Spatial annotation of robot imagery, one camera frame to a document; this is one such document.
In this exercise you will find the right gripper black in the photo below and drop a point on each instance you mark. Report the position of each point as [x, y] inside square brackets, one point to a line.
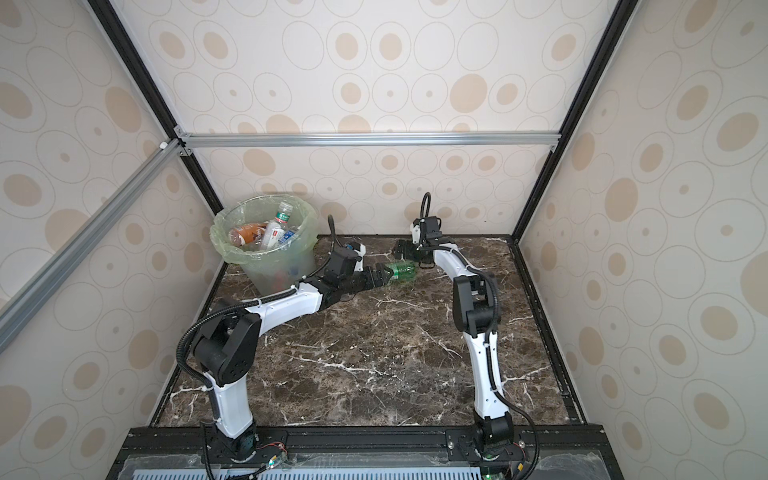
[410, 249]

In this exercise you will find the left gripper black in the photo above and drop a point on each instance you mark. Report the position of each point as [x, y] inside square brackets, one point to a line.
[369, 282]

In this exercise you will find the green soda bottle yellow cap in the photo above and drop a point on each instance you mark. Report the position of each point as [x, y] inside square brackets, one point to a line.
[401, 271]

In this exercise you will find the Pocari Sweat clear bottle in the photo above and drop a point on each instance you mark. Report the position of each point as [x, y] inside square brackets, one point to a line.
[288, 234]

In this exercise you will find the green mesh bin with liner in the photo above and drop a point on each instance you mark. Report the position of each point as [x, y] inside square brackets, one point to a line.
[274, 270]

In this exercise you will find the white floral label bottle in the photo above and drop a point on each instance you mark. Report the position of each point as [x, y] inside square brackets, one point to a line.
[276, 227]

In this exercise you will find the brown Nescafe bottle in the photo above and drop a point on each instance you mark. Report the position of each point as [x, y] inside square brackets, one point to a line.
[247, 234]

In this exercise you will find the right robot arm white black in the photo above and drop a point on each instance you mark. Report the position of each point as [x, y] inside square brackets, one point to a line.
[476, 314]

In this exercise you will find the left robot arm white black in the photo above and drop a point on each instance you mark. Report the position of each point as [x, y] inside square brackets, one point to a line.
[220, 348]

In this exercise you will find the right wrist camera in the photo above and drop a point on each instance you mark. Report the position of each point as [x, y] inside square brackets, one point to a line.
[416, 232]

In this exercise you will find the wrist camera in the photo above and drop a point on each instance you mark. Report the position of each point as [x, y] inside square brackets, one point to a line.
[360, 251]
[416, 232]

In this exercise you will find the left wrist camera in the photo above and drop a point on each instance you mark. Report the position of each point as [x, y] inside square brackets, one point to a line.
[360, 251]

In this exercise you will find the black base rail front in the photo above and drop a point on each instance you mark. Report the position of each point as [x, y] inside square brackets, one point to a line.
[367, 452]

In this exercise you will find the horizontal aluminium rail back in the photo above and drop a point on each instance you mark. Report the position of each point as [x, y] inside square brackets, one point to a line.
[368, 139]

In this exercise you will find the diagonal aluminium rail left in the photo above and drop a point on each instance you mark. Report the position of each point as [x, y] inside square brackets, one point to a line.
[38, 290]

